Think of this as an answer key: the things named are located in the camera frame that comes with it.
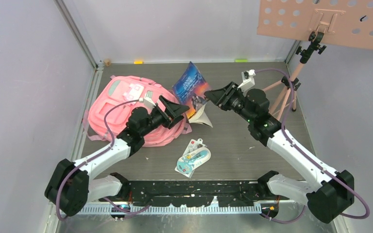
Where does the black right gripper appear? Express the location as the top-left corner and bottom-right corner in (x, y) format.
(205, 81), (254, 124)

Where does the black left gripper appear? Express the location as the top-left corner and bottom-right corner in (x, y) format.
(140, 96), (188, 137)

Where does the blue orange Jane Eyre book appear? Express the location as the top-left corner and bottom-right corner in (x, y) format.
(172, 62), (213, 127)

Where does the pink student backpack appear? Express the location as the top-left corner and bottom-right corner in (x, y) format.
(83, 75), (179, 141)

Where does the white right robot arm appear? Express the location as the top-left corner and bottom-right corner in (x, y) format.
(204, 70), (355, 223)

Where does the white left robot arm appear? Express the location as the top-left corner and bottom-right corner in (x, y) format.
(44, 96), (189, 221)

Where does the white red stationery pack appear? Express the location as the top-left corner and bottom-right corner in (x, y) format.
(174, 138), (207, 178)

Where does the blue correction tape pack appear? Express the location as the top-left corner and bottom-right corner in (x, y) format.
(176, 147), (211, 173)

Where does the green tape marker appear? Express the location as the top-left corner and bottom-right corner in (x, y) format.
(234, 58), (248, 63)

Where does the small wooden block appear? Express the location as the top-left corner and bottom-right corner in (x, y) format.
(104, 59), (111, 67)

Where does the pink music stand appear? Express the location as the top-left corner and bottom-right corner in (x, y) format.
(260, 0), (373, 121)

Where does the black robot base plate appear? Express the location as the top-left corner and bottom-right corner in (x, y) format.
(109, 180), (288, 207)

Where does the aluminium frame rail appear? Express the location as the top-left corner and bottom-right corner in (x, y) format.
(49, 182), (341, 216)

